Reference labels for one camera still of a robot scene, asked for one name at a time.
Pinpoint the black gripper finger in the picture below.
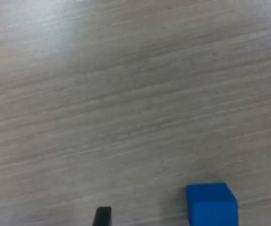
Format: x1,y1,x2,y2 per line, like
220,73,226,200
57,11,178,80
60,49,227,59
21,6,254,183
92,206,113,226

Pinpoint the blue cube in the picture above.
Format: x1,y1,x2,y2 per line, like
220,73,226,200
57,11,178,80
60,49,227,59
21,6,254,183
186,182,239,226

